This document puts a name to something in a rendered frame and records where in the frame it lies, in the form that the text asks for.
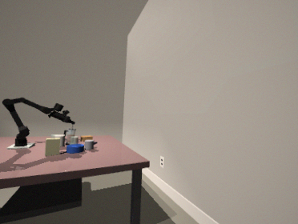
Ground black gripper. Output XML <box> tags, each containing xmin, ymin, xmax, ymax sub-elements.
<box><xmin>57</xmin><ymin>113</ymin><xmax>74</xmax><ymax>123</ymax></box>

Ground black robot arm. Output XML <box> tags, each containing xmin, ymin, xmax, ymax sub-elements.
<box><xmin>2</xmin><ymin>98</ymin><xmax>64</xmax><ymax>146</ymax></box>

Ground blue short cylinder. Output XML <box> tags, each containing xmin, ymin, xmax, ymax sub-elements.
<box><xmin>66</xmin><ymin>144</ymin><xmax>84</xmax><ymax>154</ymax></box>

